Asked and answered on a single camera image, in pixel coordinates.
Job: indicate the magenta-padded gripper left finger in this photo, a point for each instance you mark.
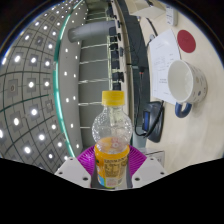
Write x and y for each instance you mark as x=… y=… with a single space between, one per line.
x=71 y=170

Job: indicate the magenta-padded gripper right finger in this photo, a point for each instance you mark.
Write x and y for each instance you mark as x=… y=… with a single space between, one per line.
x=150 y=170

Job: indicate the yellow-capped clear drink bottle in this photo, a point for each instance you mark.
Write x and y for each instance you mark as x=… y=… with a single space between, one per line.
x=112 y=163

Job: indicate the round ceiling lights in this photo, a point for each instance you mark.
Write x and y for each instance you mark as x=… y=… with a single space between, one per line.
x=34 y=111

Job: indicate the black office chairs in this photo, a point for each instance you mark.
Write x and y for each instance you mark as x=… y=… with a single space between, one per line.
x=117 y=76

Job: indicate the white printed paper sheet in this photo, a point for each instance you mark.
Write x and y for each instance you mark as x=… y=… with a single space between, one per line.
x=161 y=60

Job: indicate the long curved conference desk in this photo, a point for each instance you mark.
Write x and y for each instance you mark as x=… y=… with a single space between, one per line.
x=131 y=50

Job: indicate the flat round red coaster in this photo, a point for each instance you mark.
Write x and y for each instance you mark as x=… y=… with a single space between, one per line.
x=186 y=41

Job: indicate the white open cardboard box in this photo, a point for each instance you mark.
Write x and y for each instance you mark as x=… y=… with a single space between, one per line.
x=146 y=8

